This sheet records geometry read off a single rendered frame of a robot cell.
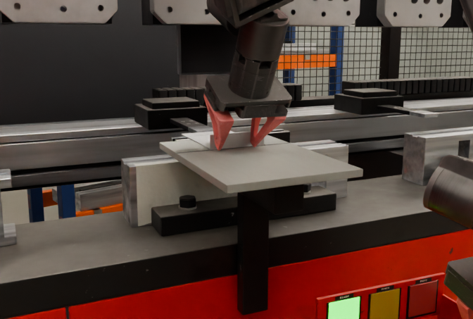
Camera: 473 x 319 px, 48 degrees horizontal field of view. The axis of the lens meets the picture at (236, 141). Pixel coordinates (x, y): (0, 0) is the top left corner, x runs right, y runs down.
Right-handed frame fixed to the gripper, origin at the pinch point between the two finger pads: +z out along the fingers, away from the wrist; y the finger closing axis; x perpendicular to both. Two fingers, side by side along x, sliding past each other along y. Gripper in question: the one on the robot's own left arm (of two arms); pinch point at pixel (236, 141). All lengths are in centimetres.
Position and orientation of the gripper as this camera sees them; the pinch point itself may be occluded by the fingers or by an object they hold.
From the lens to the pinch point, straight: 76.2
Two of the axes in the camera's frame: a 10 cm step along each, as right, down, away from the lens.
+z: -1.8, 7.8, 6.0
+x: 3.6, 6.2, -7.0
